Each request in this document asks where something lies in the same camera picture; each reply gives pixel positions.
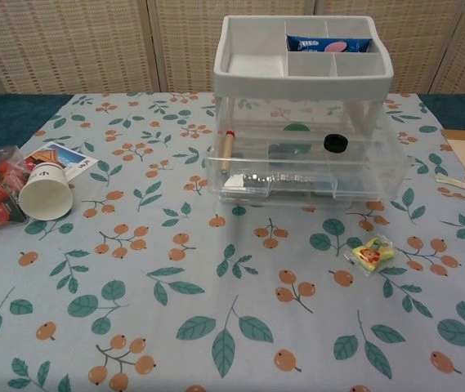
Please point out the white plastic drawer organizer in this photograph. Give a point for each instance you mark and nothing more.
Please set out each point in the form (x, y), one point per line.
(256, 83)

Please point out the clear plastic container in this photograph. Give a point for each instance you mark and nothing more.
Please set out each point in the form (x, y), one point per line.
(297, 199)

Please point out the wooden stick with red band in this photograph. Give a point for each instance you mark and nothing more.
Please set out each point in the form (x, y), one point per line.
(228, 151)

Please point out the blue Oreo cookie packet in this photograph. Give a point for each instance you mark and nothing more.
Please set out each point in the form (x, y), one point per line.
(326, 44)

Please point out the green round lid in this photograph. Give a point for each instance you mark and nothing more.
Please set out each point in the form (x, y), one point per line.
(296, 127)

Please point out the small silver packet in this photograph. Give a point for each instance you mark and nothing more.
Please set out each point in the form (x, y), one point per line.
(235, 182)

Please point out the small yellow packet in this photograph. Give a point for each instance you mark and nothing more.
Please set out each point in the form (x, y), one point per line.
(369, 255)

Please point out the clear plastic storage box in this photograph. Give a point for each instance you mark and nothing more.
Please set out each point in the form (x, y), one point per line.
(363, 175)

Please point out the black bottle cap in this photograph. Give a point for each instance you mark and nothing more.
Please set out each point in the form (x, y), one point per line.
(336, 143)

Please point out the picture postcard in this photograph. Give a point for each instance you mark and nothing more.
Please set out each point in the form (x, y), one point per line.
(72, 159)

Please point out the white paper cup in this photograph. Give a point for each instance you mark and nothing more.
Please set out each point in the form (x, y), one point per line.
(46, 196)

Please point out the floral leaf print tablecloth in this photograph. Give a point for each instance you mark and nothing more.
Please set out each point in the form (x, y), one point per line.
(199, 294)

